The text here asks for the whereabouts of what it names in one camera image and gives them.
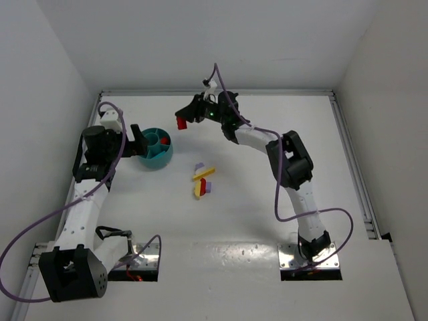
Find red lego plate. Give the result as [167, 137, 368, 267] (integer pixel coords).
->
[177, 117, 187, 130]

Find lavender lego brick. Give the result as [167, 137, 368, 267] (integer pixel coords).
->
[205, 181, 212, 193]
[195, 163, 205, 171]

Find long yellow lego brick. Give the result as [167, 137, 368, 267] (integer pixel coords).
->
[192, 167, 216, 181]

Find yellow curved lego piece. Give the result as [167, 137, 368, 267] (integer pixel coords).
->
[194, 181, 201, 199]

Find blue lego brick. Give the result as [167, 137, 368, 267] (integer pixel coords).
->
[151, 151, 170, 162]

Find red curved lego piece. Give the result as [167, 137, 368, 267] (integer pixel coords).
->
[199, 178, 207, 196]

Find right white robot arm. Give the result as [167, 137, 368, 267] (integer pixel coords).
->
[175, 91, 331, 261]

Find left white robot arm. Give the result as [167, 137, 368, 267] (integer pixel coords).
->
[39, 108, 148, 302]

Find teal round divided container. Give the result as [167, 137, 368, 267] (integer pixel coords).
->
[139, 128, 173, 171]

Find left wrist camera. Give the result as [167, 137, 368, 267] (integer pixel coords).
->
[100, 110, 122, 132]

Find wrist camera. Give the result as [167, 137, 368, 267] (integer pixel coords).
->
[202, 78, 217, 92]
[100, 110, 122, 132]

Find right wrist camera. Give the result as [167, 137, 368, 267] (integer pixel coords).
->
[202, 78, 217, 92]

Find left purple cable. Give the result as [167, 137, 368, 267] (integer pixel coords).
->
[0, 102, 162, 302]

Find purple cable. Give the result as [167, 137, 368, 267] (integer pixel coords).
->
[0, 102, 162, 302]
[212, 63, 354, 271]

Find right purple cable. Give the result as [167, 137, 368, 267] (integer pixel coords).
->
[212, 63, 354, 271]

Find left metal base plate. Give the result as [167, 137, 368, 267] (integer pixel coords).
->
[114, 242, 161, 270]

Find metal base plate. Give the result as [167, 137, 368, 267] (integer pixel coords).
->
[114, 242, 161, 270]
[278, 242, 340, 270]

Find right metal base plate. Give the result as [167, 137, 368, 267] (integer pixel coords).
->
[278, 242, 340, 270]

